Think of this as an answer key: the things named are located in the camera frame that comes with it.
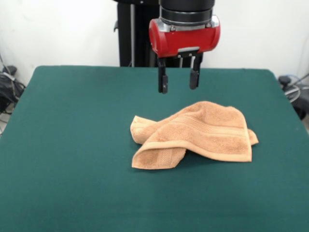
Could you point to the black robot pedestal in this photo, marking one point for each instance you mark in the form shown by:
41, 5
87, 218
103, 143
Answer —
135, 36

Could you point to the dark green table cloth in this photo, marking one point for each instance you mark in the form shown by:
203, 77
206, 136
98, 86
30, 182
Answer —
72, 145

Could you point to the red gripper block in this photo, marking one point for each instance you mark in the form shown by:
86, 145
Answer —
188, 39

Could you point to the orange terry towel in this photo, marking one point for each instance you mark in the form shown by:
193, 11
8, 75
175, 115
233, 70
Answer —
217, 140

